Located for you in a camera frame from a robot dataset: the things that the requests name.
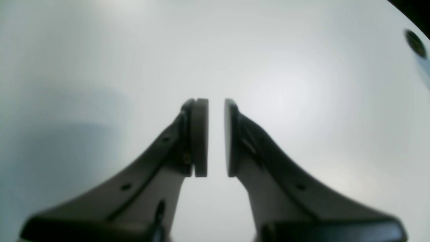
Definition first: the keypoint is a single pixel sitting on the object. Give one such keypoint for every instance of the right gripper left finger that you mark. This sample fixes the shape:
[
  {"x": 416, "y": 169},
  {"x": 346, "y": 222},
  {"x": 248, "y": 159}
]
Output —
[{"x": 138, "y": 204}]

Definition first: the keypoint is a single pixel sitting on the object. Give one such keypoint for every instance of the right silver table grommet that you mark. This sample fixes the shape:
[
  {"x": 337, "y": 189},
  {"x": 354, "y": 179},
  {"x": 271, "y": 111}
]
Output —
[{"x": 415, "y": 43}]

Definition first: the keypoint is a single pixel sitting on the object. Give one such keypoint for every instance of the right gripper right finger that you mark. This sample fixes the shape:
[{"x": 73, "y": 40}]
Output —
[{"x": 288, "y": 204}]

